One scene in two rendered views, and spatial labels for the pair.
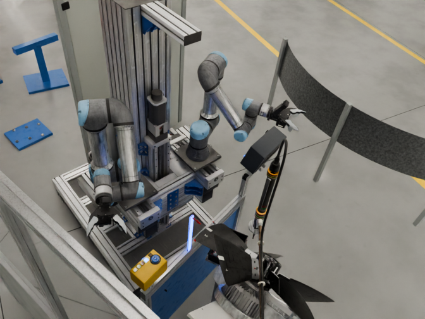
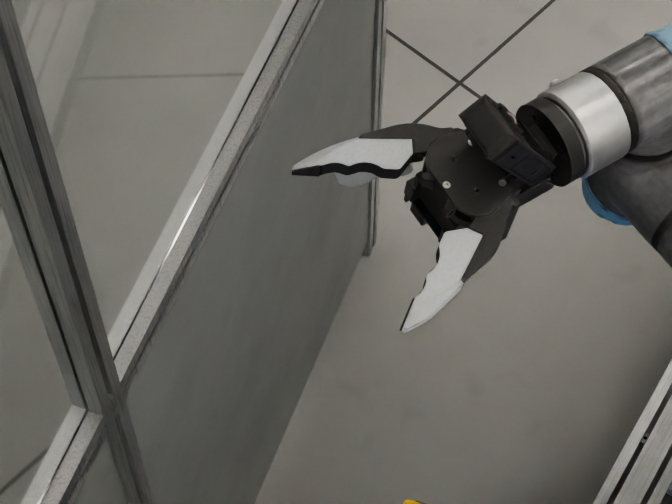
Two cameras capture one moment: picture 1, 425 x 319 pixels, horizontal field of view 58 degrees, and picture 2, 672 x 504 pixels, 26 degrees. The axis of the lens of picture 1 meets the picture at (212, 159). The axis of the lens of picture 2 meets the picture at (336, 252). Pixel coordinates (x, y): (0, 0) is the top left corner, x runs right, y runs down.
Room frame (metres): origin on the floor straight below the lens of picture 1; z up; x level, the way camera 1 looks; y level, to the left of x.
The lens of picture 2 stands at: (0.67, -0.16, 2.36)
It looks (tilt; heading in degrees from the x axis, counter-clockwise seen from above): 59 degrees down; 77
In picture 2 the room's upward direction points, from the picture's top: straight up
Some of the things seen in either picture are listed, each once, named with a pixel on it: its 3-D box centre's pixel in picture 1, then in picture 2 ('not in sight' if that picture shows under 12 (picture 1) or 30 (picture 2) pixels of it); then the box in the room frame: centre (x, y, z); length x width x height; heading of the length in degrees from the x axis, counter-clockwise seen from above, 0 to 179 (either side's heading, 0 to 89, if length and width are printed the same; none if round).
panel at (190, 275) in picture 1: (195, 270); not in sight; (1.22, 0.02, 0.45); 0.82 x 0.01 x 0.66; 146
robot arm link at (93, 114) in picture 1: (99, 144); not in sight; (1.33, 0.57, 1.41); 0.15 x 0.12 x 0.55; 110
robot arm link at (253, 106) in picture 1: (252, 106); not in sight; (1.77, -0.19, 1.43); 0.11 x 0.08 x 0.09; 71
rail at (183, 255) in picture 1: (198, 240); not in sight; (1.22, 0.02, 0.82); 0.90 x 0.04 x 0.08; 146
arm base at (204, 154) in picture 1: (198, 147); not in sight; (1.73, 0.10, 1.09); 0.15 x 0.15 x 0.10
